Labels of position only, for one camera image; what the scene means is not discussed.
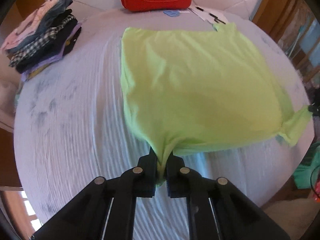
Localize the lime green t-shirt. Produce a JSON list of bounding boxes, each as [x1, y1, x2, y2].
[[120, 23, 312, 181]]

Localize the stack of folded clothes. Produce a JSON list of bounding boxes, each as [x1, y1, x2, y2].
[[1, 0, 82, 82]]

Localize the teal green cloth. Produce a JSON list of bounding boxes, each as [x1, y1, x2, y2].
[[293, 141, 319, 189]]

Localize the light blue bed sheet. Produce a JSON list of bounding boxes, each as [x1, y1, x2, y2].
[[14, 9, 314, 223]]

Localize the white paper sheet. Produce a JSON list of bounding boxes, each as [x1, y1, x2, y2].
[[189, 5, 228, 24]]

